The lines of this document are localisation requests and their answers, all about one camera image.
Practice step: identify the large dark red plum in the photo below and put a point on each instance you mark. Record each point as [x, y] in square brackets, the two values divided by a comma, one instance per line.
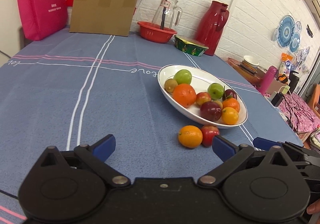
[210, 111]

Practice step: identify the white plate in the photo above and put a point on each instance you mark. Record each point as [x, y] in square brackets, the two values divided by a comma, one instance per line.
[197, 84]

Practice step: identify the red green apple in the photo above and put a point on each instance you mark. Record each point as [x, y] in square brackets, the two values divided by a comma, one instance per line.
[203, 98]

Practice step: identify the beige carton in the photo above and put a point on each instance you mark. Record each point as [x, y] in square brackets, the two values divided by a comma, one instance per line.
[275, 86]

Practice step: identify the red thermos jug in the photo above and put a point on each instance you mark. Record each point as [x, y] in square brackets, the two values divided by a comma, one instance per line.
[210, 29]

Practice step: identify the glass jug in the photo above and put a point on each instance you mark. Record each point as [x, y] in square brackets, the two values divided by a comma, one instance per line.
[170, 14]

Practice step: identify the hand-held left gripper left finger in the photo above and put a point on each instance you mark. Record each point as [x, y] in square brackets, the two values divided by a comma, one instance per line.
[105, 148]

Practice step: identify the red plastic basket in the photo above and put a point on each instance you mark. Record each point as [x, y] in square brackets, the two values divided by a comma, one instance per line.
[155, 35]

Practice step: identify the small red apple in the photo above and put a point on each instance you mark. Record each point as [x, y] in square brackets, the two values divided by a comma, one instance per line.
[208, 134]

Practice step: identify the yellow orange citrus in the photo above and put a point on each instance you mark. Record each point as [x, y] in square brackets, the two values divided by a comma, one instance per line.
[190, 136]
[230, 116]

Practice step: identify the small dark red plum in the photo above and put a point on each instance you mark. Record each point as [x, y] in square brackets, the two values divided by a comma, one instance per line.
[230, 94]

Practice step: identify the small brown fruit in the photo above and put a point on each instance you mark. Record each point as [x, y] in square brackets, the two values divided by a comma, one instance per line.
[218, 103]

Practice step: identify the white cup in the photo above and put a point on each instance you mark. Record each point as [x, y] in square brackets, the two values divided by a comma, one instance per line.
[251, 60]

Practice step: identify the wooden chair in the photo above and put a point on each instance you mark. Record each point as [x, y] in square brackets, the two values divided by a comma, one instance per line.
[315, 99]

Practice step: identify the brown kiwi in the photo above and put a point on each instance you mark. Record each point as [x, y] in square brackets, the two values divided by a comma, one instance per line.
[170, 86]

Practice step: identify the small orange tangerine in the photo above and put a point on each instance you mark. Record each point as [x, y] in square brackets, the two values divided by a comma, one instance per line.
[232, 104]

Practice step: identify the black straw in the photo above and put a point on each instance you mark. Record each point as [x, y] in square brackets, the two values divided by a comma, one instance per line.
[163, 11]

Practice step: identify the large green fruit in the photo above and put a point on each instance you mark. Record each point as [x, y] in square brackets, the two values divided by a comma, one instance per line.
[183, 76]

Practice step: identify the person's right hand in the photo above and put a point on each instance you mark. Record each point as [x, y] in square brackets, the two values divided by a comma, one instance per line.
[314, 207]

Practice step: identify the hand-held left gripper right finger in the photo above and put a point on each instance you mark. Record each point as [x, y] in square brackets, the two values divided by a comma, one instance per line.
[222, 148]

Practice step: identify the large orange tangerine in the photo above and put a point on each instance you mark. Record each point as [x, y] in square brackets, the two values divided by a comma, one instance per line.
[184, 95]

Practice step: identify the large blue paper fan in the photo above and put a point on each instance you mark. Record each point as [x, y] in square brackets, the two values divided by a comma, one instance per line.
[285, 30]

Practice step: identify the cardboard box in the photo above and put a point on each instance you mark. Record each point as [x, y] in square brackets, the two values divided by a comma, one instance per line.
[105, 9]

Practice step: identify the green paper bowl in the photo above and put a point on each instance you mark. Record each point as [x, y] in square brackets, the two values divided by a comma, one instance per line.
[190, 49]

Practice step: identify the orange snack packet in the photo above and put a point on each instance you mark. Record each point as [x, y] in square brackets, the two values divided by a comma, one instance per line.
[286, 60]

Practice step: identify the pink water bottle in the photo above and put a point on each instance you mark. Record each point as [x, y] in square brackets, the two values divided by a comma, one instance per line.
[268, 79]

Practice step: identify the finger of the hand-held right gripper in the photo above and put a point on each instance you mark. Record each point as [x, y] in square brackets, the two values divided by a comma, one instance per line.
[265, 143]

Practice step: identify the pink tote bag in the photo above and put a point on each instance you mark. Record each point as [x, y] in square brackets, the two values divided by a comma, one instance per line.
[42, 14]

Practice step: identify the black charger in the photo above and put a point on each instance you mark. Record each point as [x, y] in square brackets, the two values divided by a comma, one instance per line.
[277, 99]

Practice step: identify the small green round fruit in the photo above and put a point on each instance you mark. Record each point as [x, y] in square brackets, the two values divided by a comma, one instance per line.
[215, 90]

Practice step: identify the blue striped tablecloth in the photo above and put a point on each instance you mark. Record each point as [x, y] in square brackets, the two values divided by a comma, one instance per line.
[50, 101]

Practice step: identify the pink patterned cloth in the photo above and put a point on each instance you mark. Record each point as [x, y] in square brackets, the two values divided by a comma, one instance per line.
[305, 114]

